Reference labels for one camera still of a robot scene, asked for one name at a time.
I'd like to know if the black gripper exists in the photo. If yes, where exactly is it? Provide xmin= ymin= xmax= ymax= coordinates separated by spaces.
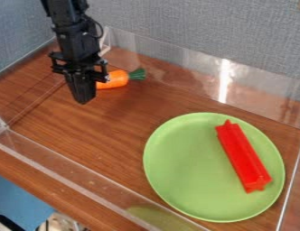
xmin=48 ymin=51 xmax=109 ymax=104

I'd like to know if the orange toy carrot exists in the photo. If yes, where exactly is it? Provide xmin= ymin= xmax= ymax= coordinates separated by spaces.
xmin=96 ymin=68 xmax=145 ymax=89

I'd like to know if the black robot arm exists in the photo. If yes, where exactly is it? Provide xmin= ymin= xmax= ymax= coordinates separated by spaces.
xmin=40 ymin=0 xmax=109 ymax=104

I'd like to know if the green plate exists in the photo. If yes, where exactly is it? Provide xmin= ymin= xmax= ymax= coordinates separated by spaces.
xmin=143 ymin=113 xmax=284 ymax=223

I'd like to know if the clear acrylic back barrier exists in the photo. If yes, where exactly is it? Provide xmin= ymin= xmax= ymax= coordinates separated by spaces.
xmin=104 ymin=27 xmax=300 ymax=129

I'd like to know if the clear acrylic barrier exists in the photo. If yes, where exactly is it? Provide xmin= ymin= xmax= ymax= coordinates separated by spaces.
xmin=0 ymin=118 xmax=208 ymax=231
xmin=104 ymin=27 xmax=300 ymax=129

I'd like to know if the clear acrylic front barrier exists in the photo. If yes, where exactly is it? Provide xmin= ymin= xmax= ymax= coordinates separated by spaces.
xmin=0 ymin=118 xmax=208 ymax=231

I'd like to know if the red plastic block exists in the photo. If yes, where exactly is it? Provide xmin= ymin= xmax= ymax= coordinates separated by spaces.
xmin=215 ymin=120 xmax=271 ymax=193

